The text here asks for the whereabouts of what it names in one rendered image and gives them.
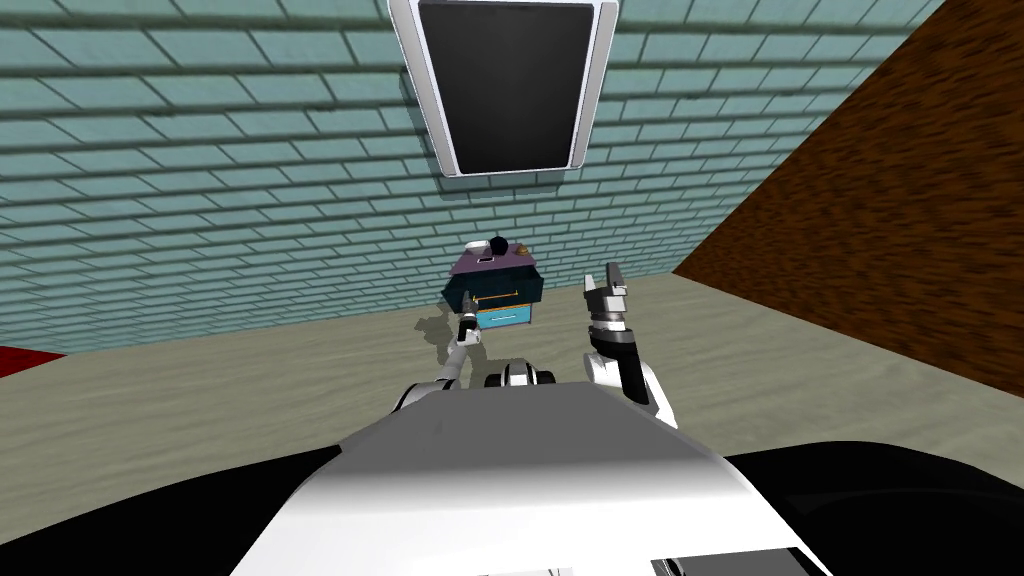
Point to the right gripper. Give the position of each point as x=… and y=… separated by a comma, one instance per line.
x=608, y=304

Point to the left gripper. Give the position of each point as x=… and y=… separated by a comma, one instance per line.
x=467, y=330

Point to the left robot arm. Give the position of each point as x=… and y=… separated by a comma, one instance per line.
x=120, y=528

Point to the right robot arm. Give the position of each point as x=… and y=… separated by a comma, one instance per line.
x=896, y=512

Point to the light blue drawer front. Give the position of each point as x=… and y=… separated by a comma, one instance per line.
x=520, y=315

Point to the dark teal drawer front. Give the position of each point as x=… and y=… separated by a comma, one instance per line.
x=512, y=286

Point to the purple topped teal cabinet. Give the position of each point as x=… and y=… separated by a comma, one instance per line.
x=496, y=268

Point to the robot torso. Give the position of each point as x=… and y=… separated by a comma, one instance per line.
x=528, y=480

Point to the white framed black wall panel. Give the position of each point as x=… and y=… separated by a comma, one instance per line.
x=508, y=80

